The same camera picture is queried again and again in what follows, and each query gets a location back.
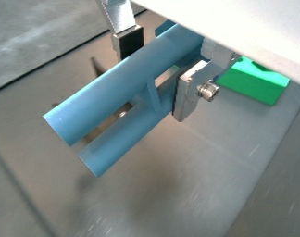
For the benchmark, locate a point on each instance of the green shape sorter block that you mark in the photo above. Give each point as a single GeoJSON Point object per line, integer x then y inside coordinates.
{"type": "Point", "coordinates": [251, 80]}

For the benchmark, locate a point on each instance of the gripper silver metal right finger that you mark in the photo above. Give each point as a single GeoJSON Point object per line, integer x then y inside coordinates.
{"type": "Point", "coordinates": [196, 81]}

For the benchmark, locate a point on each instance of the blue three prong object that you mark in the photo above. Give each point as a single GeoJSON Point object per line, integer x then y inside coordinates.
{"type": "Point", "coordinates": [127, 83]}

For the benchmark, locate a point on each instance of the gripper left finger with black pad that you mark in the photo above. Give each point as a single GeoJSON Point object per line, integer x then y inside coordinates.
{"type": "Point", "coordinates": [125, 32]}

